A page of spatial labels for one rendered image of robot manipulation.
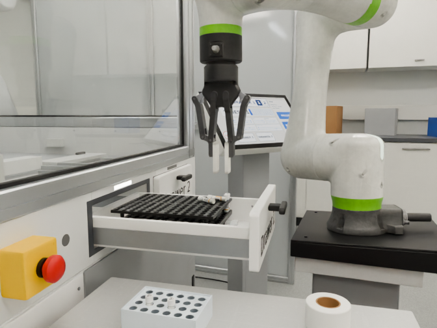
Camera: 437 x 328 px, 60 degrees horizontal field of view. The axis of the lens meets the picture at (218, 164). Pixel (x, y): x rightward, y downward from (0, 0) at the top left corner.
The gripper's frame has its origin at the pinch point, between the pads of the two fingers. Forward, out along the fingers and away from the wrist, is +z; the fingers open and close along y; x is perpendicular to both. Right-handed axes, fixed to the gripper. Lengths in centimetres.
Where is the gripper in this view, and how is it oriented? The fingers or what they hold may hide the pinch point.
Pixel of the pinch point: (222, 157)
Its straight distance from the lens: 84.8
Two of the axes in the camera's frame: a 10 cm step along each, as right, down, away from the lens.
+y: 9.7, 0.2, -2.3
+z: 0.1, 9.9, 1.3
